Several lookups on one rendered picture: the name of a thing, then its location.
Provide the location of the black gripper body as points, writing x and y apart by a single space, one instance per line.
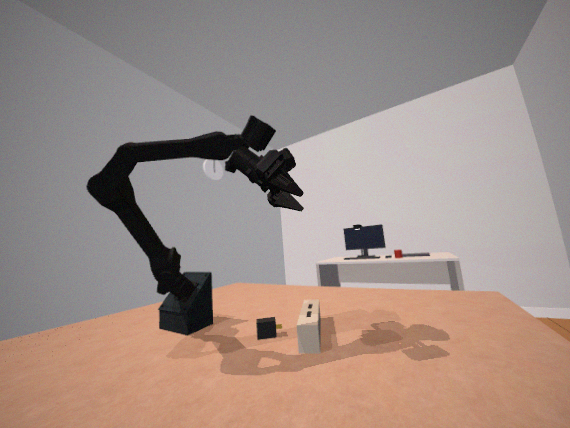
258 168

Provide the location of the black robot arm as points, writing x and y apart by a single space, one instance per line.
112 188

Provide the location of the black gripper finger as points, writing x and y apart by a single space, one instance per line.
281 180
286 200

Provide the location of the black two-prong plug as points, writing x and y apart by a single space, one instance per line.
266 327

